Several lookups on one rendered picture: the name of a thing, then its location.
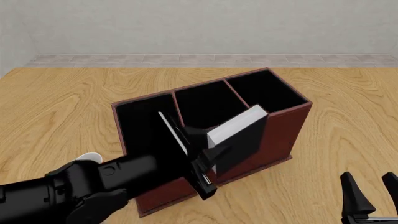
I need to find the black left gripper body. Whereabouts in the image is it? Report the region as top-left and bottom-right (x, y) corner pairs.
(157, 111), (218, 201)

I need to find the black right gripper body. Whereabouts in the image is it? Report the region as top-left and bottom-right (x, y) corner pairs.
(340, 211), (398, 224)

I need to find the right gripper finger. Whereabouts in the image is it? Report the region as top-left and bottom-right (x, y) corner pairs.
(381, 172), (398, 212)
(340, 171), (376, 215)

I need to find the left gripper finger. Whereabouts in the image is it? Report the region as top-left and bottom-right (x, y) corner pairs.
(202, 144), (231, 166)
(182, 126), (218, 150)

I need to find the black book with white pages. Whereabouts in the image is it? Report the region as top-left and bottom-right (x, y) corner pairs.
(206, 104), (269, 176)

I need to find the red-brown desk caddy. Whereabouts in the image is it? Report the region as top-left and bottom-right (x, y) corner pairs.
(111, 67), (313, 218)

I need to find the small pale flat plate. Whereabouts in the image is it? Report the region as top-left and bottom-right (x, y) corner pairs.
(73, 152), (104, 164)

